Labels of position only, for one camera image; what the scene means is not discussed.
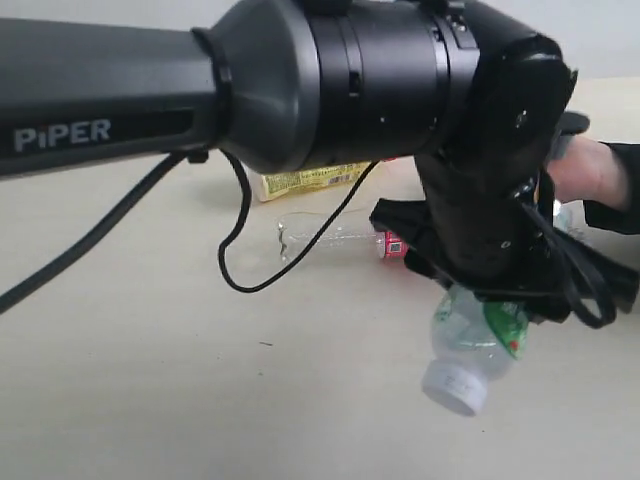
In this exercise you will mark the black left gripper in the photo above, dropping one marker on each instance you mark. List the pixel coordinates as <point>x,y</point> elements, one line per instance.
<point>485,223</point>

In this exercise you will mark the white floral label bottle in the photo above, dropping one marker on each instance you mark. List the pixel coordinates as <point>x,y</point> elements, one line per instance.
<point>569,218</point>

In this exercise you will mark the green white bottle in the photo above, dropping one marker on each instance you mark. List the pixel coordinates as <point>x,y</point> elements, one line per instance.
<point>474,344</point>

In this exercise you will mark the clear bottle with red label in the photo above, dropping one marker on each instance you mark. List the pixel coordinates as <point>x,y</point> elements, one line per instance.
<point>350,233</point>

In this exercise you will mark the yellow bottle with red cap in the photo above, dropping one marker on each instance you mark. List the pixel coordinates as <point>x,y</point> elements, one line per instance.
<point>267,188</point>

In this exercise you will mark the black sleeved forearm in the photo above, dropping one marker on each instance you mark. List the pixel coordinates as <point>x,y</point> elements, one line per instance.
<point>614,204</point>

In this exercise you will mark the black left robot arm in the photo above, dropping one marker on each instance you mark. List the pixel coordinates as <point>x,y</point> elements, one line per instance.
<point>276,86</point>

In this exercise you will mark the person's open hand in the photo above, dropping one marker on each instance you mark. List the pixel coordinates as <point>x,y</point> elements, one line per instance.
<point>574,172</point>

